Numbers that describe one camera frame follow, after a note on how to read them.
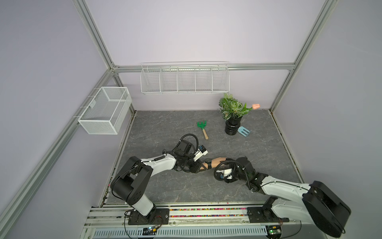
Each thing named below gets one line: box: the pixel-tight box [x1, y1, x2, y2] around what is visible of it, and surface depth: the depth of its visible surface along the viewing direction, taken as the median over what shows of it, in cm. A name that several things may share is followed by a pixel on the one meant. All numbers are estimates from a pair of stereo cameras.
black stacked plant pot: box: [224, 116, 243, 136], surface depth 102 cm
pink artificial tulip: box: [251, 103, 261, 110], surface depth 87 cm
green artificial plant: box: [218, 92, 253, 120], surface depth 89 cm
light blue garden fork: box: [237, 126, 252, 137], surface depth 110 cm
